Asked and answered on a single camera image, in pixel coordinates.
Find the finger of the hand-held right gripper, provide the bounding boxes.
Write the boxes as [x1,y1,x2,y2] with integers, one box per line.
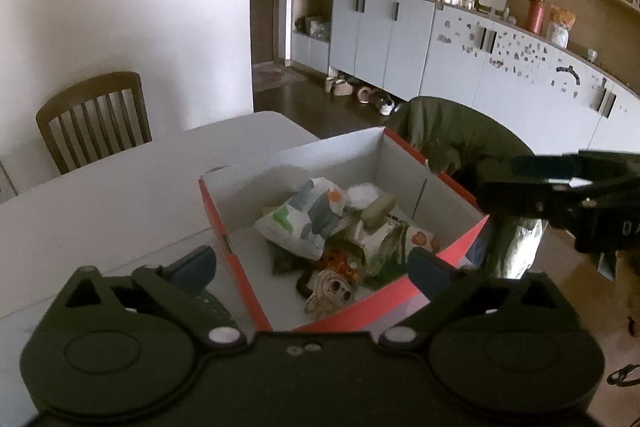
[512,152,640,182]
[475,181,588,228]

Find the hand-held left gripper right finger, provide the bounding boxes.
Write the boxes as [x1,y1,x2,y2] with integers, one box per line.
[382,247,581,353]

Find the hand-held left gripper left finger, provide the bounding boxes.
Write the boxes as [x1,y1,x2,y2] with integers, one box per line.
[50,245,248,355]

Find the green cartoon pouch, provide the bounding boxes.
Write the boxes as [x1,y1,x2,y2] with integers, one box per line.
[360,217,441,288]

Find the red cardboard box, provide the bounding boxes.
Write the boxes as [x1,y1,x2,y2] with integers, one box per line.
[198,127,491,333]

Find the orange knotted charm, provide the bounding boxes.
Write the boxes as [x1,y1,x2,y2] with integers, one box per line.
[322,249,361,283]

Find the white fluffy pom-pom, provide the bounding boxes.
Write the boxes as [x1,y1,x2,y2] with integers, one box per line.
[345,182,386,212]

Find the tiger plush keychain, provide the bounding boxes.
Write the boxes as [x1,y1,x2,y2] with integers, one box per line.
[302,268,357,322]

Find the printed white tissue packet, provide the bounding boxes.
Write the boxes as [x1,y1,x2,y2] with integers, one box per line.
[255,177,351,260]

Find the dark speckled fan-shaped mat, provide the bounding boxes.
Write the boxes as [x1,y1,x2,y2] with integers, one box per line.
[195,289,238,333]

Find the green covered chair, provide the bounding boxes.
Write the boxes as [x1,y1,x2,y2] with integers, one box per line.
[387,96,546,280]

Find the clear bag orange contents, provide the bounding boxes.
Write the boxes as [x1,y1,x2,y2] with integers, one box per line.
[549,5,576,48]

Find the pink bottle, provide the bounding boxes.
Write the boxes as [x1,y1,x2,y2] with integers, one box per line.
[527,0,546,34]

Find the beige shoe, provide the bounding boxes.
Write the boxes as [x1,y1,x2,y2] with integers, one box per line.
[325,76,357,96]

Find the brown wooden chair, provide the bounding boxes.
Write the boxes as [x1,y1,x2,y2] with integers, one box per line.
[36,72,153,175]

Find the patterned doormat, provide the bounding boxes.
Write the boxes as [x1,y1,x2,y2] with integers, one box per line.
[251,63,308,90]

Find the black cable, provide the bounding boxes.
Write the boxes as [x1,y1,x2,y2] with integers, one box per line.
[607,364,640,388]

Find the large white wall cabinet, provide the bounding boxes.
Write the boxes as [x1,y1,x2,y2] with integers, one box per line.
[287,0,640,152]

